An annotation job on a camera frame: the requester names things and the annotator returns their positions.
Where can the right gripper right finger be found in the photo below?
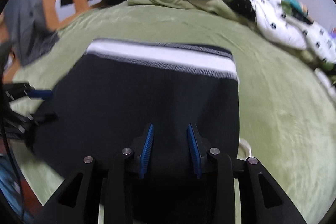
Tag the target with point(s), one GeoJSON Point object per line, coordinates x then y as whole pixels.
{"type": "Point", "coordinates": [224, 179]}

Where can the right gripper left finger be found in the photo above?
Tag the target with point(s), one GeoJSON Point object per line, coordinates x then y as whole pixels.
{"type": "Point", "coordinates": [78, 198]}

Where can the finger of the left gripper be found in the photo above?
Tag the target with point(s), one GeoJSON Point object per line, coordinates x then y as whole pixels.
{"type": "Point", "coordinates": [40, 119]}
{"type": "Point", "coordinates": [40, 94]}

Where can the black pants white stripe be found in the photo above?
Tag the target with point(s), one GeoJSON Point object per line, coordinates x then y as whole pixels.
{"type": "Point", "coordinates": [119, 87]}

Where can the grey denim jeans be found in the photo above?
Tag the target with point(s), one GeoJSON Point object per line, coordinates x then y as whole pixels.
{"type": "Point", "coordinates": [26, 24]}

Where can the green plush bed sheet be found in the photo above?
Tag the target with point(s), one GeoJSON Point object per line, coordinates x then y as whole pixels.
{"type": "Point", "coordinates": [286, 115]}

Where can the white floral quilt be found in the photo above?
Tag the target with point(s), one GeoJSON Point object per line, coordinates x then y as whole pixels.
{"type": "Point", "coordinates": [278, 27]}

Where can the teal patterned pillow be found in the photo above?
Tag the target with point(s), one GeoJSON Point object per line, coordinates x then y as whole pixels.
{"type": "Point", "coordinates": [297, 10]}

